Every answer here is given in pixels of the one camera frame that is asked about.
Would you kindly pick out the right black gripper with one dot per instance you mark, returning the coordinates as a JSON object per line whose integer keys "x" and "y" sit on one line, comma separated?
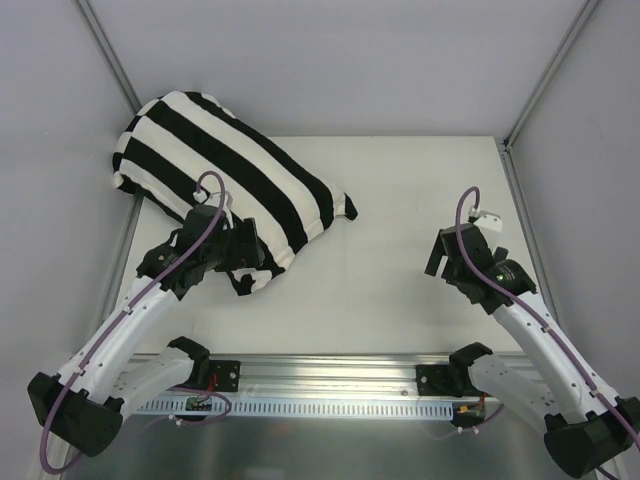
{"x": 441, "y": 257}

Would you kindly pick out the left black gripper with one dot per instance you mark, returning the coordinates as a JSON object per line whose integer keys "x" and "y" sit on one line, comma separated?
{"x": 248, "y": 245}

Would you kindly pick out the black white striped pillowcase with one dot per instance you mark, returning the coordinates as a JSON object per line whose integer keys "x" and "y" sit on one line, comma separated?
{"x": 186, "y": 140}

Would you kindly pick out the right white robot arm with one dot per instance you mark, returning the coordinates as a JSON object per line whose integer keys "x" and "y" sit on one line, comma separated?
{"x": 584, "y": 422}

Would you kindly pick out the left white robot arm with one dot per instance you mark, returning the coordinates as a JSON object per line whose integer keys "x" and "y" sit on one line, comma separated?
{"x": 87, "y": 401}

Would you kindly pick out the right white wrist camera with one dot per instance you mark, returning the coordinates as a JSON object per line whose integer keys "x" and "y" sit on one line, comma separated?
{"x": 489, "y": 223}

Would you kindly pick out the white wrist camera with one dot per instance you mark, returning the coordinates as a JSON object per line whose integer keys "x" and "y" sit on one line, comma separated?
{"x": 215, "y": 199}
{"x": 489, "y": 223}

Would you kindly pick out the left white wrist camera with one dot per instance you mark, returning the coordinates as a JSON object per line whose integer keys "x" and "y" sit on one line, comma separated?
{"x": 215, "y": 199}

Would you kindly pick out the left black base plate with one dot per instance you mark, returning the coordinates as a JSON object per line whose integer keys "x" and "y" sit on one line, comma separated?
{"x": 222, "y": 375}

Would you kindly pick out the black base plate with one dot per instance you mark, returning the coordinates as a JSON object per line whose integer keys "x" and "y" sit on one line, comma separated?
{"x": 434, "y": 380}
{"x": 222, "y": 375}

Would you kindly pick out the aluminium mounting rail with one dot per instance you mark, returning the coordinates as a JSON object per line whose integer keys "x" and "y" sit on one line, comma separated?
{"x": 335, "y": 377}

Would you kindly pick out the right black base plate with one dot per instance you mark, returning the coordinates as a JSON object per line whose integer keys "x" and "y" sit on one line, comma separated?
{"x": 434, "y": 380}

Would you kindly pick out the white slotted cable duct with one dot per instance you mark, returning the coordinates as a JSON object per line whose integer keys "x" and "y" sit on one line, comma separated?
{"x": 403, "y": 409}

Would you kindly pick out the left aluminium frame post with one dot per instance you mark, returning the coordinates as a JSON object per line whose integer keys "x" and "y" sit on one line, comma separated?
{"x": 98, "y": 33}

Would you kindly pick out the aluminium frame post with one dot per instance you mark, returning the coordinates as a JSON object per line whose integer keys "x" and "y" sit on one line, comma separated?
{"x": 98, "y": 33}
{"x": 571, "y": 36}

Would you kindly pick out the right aluminium frame post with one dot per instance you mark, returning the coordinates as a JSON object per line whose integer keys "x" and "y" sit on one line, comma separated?
{"x": 571, "y": 36}

